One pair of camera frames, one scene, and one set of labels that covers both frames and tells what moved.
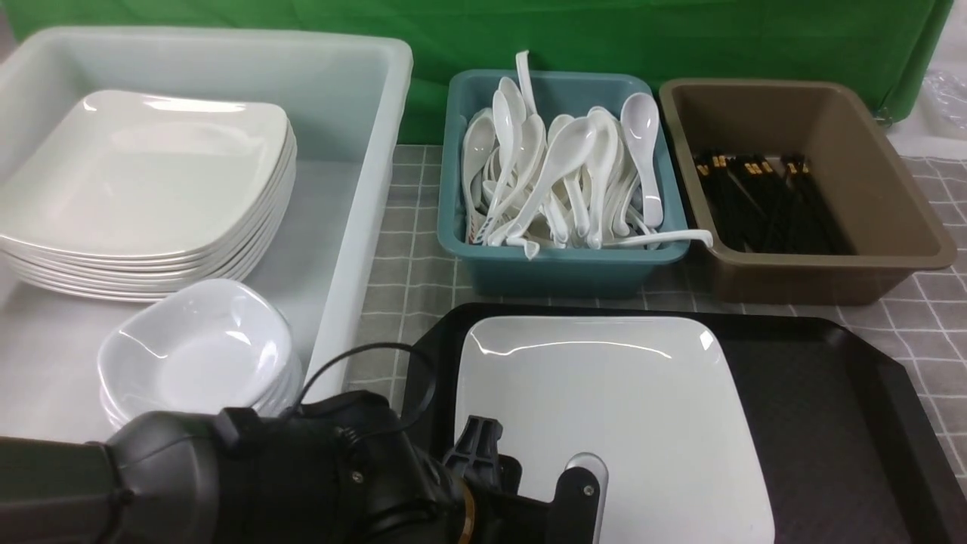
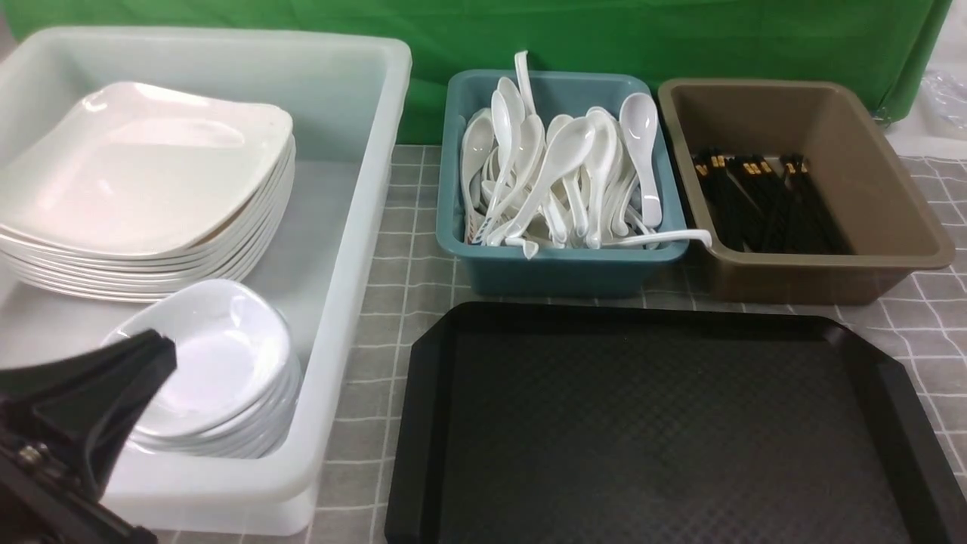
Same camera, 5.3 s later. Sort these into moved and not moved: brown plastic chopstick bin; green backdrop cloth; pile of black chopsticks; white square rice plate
Moved: white square rice plate
Not moved: brown plastic chopstick bin; green backdrop cloth; pile of black chopsticks
